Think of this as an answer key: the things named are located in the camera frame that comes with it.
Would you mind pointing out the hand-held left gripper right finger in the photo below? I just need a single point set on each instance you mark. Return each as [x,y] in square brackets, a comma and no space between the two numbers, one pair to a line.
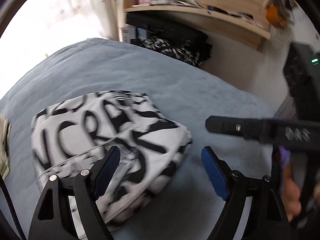
[215,175]

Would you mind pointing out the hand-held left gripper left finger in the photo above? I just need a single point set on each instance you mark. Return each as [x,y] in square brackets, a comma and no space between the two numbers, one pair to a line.
[108,172]

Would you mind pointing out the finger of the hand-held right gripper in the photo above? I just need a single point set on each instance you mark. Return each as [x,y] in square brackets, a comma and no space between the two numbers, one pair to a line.
[235,127]

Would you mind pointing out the black and white printed jacket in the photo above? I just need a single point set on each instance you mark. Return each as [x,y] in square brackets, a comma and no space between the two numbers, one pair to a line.
[105,130]

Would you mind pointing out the person's right hand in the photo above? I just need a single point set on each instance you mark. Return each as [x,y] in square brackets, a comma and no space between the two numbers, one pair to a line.
[292,195]

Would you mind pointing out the bed with blue sheet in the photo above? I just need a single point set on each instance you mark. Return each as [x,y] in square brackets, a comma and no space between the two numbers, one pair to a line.
[200,92]

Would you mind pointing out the orange object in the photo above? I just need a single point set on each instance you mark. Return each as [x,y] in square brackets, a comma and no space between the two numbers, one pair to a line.
[275,16]

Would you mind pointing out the black and white patterned cloth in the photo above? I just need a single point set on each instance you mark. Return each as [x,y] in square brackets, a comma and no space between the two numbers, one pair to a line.
[172,51]

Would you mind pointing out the wooden shelf unit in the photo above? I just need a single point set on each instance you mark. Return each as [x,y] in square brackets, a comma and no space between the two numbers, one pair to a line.
[225,27]

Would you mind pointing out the folded cream fleece garment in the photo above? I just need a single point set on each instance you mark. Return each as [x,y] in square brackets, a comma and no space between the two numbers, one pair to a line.
[4,150]

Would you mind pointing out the black bag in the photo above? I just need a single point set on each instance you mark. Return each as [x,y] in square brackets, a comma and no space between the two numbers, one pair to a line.
[175,30]

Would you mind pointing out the blue and white box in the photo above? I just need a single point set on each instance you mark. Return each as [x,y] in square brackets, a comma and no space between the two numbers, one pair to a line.
[128,35]

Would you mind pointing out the sheer leaf-print curtain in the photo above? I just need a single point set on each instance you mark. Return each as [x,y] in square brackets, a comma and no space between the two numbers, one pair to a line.
[85,5]

